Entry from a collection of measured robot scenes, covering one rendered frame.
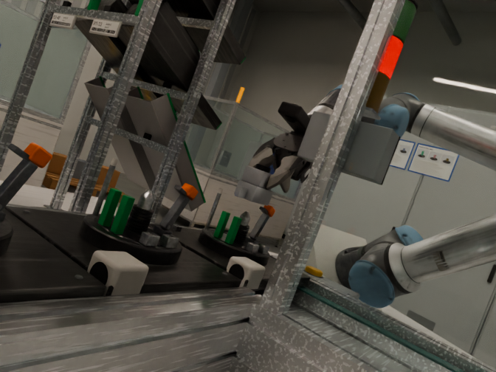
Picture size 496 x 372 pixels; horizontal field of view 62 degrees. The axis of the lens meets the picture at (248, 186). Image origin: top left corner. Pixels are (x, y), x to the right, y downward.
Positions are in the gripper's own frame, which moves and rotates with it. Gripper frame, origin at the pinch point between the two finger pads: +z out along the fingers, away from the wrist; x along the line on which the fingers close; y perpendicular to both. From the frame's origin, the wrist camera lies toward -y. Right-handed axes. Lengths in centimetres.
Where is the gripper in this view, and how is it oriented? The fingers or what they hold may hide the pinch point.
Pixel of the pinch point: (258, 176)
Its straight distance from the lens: 77.7
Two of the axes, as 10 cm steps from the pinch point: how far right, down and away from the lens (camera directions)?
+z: -6.1, 6.0, -5.1
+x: -7.7, -3.1, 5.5
